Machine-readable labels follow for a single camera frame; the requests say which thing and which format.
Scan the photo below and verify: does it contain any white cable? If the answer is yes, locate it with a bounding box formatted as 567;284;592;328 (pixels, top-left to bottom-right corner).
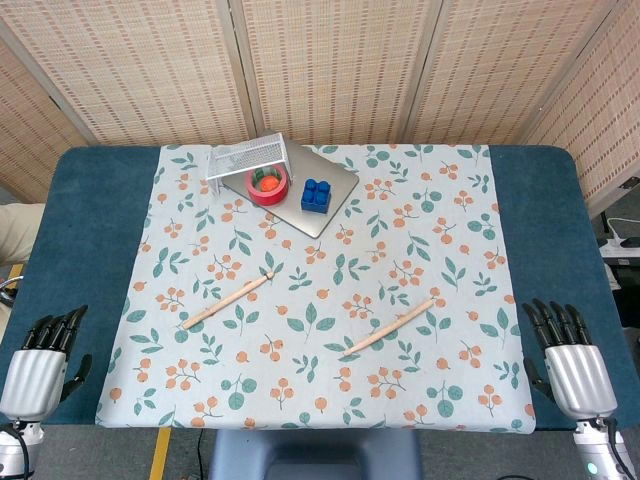
607;216;640;243

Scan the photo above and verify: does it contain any red tape roll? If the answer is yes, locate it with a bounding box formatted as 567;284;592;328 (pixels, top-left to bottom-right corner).
246;165;290;207

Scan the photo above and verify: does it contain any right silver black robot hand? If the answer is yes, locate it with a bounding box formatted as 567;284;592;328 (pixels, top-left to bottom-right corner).
521;298;618;420

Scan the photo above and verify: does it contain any white power strip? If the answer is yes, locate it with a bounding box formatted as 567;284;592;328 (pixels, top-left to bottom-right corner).
599;237;640;258

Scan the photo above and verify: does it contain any woven folding screen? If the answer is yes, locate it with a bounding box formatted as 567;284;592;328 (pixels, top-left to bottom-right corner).
0;0;640;216

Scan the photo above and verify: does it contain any white wire mesh goal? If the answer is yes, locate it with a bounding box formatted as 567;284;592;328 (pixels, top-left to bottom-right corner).
206;131;293;197

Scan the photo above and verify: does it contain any blue toy building block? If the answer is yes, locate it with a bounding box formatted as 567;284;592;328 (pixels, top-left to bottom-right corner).
300;178;333;216

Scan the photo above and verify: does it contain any floral leaf print tablecloth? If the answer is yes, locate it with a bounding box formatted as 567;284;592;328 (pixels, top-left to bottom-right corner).
94;143;538;433

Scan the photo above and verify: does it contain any person in beige clothing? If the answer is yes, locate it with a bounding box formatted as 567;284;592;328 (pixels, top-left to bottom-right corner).
0;201;47;266

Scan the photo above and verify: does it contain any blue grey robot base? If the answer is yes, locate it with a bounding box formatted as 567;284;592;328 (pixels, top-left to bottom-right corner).
207;428;422;480

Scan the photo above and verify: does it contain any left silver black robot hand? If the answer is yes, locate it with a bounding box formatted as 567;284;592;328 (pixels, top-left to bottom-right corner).
0;305;94;422

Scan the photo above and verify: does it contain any wooden drumstick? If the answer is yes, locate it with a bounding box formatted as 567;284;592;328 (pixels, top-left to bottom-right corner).
342;299;435;357
181;271;276;331

